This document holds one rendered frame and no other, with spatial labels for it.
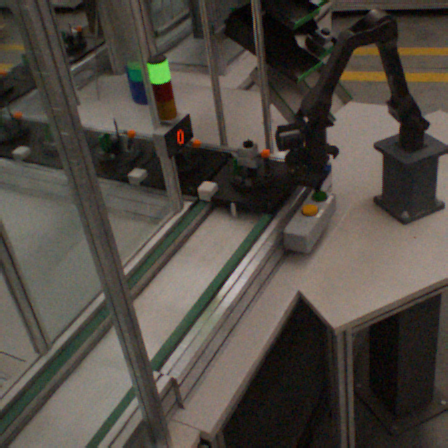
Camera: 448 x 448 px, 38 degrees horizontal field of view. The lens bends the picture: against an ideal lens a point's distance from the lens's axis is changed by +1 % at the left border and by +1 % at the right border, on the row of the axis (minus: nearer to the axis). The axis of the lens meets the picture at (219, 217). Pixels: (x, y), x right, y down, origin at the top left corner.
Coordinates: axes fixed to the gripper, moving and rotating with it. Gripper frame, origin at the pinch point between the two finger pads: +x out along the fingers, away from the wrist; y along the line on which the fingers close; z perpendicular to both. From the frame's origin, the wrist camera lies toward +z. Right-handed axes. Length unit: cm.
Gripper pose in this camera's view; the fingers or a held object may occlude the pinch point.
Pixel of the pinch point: (317, 181)
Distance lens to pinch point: 179.2
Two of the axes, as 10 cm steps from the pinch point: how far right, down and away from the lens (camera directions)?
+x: 1.2, 8.1, 5.8
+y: -4.8, 5.6, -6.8
